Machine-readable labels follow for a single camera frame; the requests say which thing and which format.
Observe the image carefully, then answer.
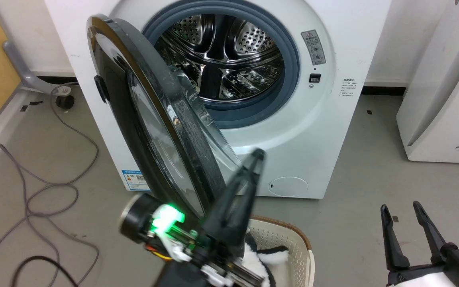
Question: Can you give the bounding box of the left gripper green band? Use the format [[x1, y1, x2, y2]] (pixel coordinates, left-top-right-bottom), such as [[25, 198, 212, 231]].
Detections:
[[149, 149, 266, 287]]

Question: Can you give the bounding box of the round black washing machine door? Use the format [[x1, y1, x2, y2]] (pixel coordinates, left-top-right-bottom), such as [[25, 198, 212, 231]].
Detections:
[[87, 15, 243, 220]]

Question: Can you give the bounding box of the white front-load washing machine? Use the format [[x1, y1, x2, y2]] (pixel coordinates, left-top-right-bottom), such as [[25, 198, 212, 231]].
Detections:
[[44, 0, 392, 200]]

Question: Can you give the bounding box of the grey rubber door gasket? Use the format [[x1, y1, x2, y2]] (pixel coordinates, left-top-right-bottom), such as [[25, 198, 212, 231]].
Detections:
[[142, 0, 300, 129]]

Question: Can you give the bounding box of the round white filter cover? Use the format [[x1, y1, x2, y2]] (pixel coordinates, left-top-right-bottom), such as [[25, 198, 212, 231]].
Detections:
[[269, 176, 309, 197]]

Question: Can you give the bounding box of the black and white plush toy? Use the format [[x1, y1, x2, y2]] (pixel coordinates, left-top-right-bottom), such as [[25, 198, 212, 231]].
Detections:
[[243, 235, 290, 287]]

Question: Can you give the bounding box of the cream plastic laundry basket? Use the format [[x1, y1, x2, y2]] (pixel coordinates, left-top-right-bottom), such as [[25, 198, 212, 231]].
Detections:
[[245, 215, 316, 287]]

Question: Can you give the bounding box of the blue energy label sticker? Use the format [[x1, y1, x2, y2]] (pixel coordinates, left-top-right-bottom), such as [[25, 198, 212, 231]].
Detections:
[[121, 169, 151, 192]]

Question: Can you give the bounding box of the white appliance with grey lettering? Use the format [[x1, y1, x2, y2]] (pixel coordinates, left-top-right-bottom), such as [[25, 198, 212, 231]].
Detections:
[[396, 0, 459, 164]]

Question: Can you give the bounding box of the stainless steel washer drum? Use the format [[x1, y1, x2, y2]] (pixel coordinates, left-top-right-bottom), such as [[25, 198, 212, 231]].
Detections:
[[156, 14, 285, 101]]

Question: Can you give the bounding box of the small printed text label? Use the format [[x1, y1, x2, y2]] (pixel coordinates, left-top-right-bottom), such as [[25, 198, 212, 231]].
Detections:
[[340, 78, 359, 98]]

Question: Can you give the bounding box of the grey warning sticker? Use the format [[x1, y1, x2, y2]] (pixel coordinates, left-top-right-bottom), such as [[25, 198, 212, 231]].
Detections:
[[301, 29, 327, 66]]

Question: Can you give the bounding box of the black caster wheel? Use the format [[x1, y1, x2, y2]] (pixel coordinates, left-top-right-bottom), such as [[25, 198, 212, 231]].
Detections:
[[55, 95, 75, 110]]

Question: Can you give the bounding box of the grey metal stand leg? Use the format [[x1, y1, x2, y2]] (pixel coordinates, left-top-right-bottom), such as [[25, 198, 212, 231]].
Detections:
[[2, 40, 79, 94]]

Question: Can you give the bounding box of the black floor cable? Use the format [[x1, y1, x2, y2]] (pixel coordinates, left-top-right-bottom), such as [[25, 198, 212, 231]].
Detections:
[[12, 255, 79, 287]]

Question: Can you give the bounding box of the grey floor cable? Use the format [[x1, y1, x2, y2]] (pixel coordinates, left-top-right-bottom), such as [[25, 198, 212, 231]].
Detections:
[[0, 82, 101, 287]]

